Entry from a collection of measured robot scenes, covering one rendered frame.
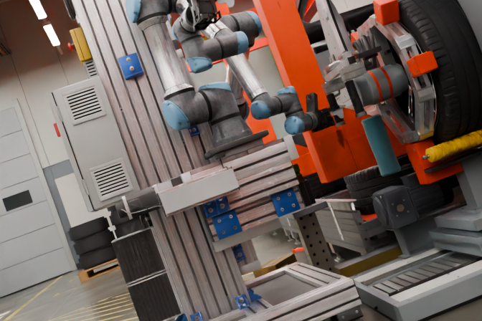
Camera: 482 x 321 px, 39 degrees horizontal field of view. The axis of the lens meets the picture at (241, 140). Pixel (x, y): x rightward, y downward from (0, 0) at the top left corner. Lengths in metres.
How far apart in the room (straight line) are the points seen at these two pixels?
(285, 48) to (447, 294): 1.41
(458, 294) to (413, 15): 1.04
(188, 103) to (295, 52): 1.00
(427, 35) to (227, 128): 0.83
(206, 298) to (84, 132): 0.77
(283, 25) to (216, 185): 1.23
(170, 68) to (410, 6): 0.96
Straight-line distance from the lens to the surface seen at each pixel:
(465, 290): 2.54
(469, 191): 2.94
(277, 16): 3.29
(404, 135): 2.92
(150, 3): 2.47
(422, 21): 2.67
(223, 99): 2.44
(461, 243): 2.87
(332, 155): 3.23
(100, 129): 2.55
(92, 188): 2.54
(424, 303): 2.49
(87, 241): 11.02
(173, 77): 2.42
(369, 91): 2.79
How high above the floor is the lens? 0.69
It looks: 3 degrees up
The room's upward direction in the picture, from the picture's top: 20 degrees counter-clockwise
